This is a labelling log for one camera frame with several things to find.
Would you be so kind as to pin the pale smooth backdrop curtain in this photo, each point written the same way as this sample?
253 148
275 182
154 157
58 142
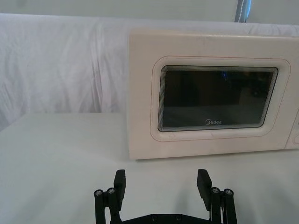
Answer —
116 5

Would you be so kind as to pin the grey striped post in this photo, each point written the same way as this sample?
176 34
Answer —
243 10

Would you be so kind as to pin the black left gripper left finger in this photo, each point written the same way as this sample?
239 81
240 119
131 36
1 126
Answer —
119 186

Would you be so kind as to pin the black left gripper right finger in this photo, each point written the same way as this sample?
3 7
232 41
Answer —
203 186

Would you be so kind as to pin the cream microwave oven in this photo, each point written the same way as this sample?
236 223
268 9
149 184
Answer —
210 53

